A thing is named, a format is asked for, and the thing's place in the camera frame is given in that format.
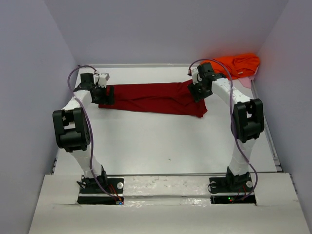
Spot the dark red t shirt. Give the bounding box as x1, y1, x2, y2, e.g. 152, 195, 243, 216
98, 80, 207, 118

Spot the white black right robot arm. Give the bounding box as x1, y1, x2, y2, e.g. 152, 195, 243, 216
188, 60, 265, 194

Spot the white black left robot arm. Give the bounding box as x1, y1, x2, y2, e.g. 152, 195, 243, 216
52, 71, 114, 188

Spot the pink t shirt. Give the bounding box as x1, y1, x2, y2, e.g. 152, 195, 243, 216
238, 76, 254, 89

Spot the orange t shirt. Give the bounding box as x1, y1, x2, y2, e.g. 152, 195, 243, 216
215, 53, 260, 80

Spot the white cardboard front cover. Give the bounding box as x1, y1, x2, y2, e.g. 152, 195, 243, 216
30, 173, 310, 234

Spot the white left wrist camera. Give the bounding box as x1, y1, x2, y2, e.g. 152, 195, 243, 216
95, 73, 110, 88

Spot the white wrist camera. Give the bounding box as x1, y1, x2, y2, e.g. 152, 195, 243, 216
95, 73, 110, 88
188, 68, 202, 85

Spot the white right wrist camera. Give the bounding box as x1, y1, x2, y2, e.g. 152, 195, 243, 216
188, 68, 202, 85

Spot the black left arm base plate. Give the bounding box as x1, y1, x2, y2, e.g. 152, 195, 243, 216
76, 176, 124, 205

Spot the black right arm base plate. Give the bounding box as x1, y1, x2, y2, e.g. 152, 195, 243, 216
207, 177, 256, 205

